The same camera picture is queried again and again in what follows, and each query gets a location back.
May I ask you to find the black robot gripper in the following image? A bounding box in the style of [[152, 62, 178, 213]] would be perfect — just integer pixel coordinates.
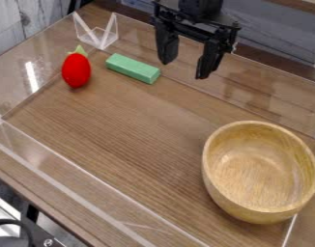
[[151, 0, 241, 79]]

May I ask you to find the red toy strawberry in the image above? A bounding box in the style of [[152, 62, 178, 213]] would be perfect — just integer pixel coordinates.
[[60, 45, 91, 89]]

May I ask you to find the green rectangular block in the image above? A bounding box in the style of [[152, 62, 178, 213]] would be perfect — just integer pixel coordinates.
[[106, 53, 159, 85]]

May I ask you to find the wooden bowl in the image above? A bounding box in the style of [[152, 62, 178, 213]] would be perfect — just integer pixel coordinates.
[[201, 121, 315, 225]]

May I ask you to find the clear acrylic corner bracket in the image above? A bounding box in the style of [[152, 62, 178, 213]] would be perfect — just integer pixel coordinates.
[[72, 13, 119, 50]]

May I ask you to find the clear acrylic tray wall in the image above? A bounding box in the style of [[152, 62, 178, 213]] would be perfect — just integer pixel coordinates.
[[0, 17, 315, 247]]

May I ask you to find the black table leg bracket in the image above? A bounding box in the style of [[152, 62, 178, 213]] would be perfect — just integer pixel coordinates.
[[17, 202, 80, 247]]

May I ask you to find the black cable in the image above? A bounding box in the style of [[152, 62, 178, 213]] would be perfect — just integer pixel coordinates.
[[0, 218, 36, 247]]

